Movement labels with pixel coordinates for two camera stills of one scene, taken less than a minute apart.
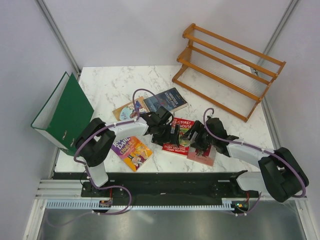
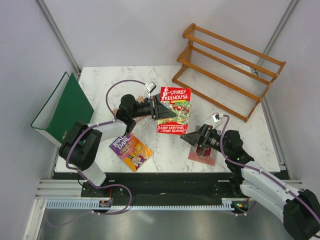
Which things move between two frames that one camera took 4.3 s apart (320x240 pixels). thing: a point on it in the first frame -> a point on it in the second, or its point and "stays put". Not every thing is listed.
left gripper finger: x=158 y=138 -> x=164 y=112
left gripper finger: x=177 y=133 -> x=157 y=98
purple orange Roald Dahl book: x=133 y=150 stays put
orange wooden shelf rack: x=230 y=75 stays put
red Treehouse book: x=183 y=148 -> x=178 y=101
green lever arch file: x=64 y=115 stays put
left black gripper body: x=165 y=129 -> x=154 y=112
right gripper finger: x=200 y=148 -> x=202 y=128
